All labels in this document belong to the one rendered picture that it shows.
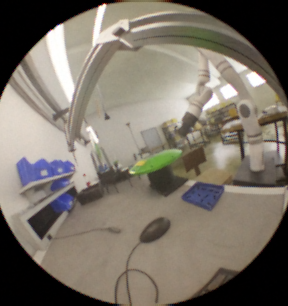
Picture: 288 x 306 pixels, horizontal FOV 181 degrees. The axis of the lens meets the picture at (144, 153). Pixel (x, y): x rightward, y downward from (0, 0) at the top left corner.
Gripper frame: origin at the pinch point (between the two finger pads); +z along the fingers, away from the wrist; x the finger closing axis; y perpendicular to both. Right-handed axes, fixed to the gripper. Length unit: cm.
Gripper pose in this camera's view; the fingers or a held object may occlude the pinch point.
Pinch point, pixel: (177, 147)
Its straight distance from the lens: 48.0
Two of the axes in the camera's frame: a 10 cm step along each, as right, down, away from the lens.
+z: -4.8, 8.1, 3.4
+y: -8.1, -5.6, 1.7
